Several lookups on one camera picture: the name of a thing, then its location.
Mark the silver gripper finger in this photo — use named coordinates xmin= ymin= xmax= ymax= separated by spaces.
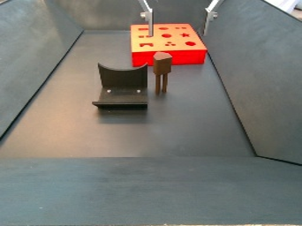
xmin=204 ymin=0 xmax=224 ymax=35
xmin=138 ymin=0 xmax=154 ymax=36

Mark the brown three prong peg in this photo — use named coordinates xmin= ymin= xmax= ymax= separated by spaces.
xmin=154 ymin=52 xmax=173 ymax=94

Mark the red shape sorting board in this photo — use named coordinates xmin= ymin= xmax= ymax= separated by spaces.
xmin=132 ymin=24 xmax=208 ymax=67

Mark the black curved peg stand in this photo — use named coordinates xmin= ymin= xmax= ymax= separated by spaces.
xmin=93 ymin=64 xmax=148 ymax=109

